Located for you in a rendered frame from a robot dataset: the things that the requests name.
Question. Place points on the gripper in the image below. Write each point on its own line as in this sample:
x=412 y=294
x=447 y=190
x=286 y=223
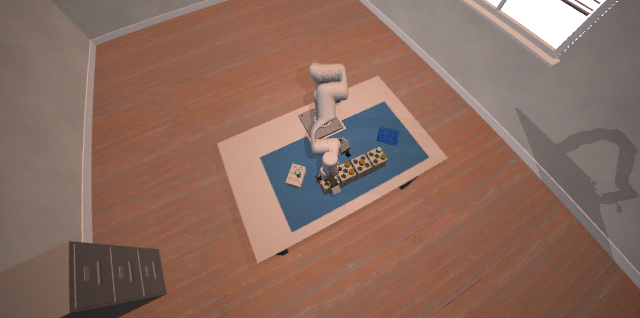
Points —
x=323 y=176

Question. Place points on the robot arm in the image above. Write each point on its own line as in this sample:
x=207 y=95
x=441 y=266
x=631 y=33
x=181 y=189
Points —
x=325 y=96

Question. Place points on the blue tube rack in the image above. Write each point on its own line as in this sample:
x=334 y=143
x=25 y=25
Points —
x=388 y=140

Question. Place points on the beige tube rack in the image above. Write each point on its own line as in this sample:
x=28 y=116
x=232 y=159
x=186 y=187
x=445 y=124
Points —
x=293 y=181

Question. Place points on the blue flat mat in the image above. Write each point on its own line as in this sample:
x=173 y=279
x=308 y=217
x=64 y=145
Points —
x=307 y=204

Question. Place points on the beige bucket adapter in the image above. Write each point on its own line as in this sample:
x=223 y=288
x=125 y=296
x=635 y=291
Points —
x=362 y=169
x=326 y=185
x=375 y=161
x=343 y=175

